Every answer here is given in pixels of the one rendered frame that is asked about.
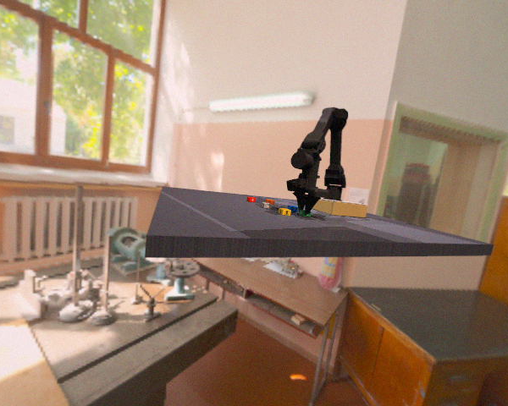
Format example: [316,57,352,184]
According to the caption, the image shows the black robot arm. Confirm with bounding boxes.
[286,107,348,201]

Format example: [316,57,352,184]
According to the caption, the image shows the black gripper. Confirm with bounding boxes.
[293,171,329,215]

